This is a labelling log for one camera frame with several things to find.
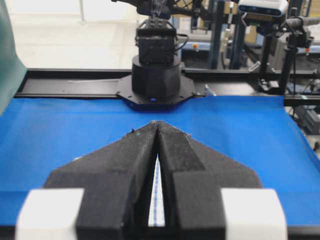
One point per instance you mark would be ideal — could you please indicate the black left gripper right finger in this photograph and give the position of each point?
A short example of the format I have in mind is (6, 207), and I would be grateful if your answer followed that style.
(213, 197)

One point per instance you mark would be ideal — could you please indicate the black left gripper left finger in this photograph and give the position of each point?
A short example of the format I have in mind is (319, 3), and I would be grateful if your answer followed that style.
(92, 197)

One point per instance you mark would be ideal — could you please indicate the blue striped white towel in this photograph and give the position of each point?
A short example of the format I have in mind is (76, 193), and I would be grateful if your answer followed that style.
(156, 217)

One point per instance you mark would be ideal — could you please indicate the blue table cloth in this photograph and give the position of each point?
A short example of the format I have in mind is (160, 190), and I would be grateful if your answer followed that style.
(38, 135)

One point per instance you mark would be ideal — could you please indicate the green backdrop sheet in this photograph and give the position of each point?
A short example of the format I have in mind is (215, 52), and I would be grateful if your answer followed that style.
(12, 70)

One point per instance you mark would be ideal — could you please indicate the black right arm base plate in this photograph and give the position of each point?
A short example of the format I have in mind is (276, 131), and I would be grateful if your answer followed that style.
(144, 102)

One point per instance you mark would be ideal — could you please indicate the black table frame rail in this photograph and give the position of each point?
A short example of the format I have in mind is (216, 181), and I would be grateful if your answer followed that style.
(86, 84)

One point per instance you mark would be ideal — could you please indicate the black camera tripod stand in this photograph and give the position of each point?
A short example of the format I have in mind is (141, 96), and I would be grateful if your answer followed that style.
(299, 37)

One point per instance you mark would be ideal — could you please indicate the white depth camera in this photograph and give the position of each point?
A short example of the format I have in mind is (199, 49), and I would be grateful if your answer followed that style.
(271, 8)

